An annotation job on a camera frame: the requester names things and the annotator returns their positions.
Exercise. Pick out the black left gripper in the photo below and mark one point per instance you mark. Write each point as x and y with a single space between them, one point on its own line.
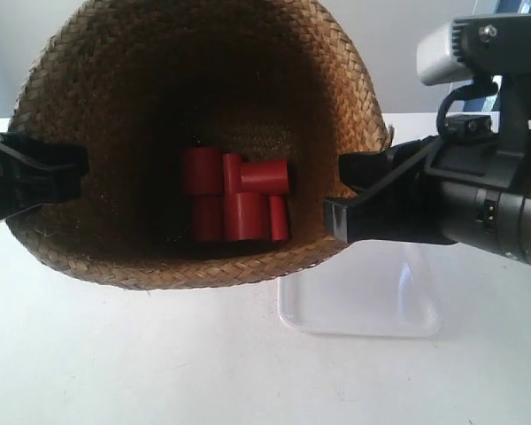
34 173

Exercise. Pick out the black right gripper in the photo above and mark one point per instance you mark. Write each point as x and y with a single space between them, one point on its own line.
483 184

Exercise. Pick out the brown woven wicker basket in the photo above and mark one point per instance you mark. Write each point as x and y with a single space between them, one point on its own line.
137 82

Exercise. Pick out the dark red cylindrical block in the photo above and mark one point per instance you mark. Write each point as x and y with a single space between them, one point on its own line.
231 165

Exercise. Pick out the white rectangular plastic tray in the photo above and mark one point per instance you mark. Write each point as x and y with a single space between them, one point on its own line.
372 288

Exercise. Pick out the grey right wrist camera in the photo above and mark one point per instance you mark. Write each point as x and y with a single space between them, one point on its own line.
473 46

